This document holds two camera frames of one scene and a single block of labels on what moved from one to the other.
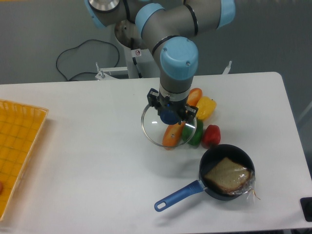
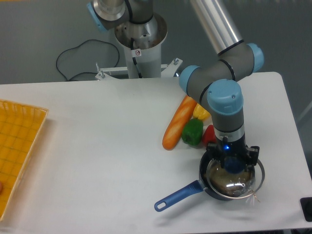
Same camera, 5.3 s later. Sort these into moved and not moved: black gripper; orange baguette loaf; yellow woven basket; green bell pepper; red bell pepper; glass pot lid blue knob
Moved: black gripper; glass pot lid blue knob
Not moved: green bell pepper; orange baguette loaf; yellow woven basket; red bell pepper
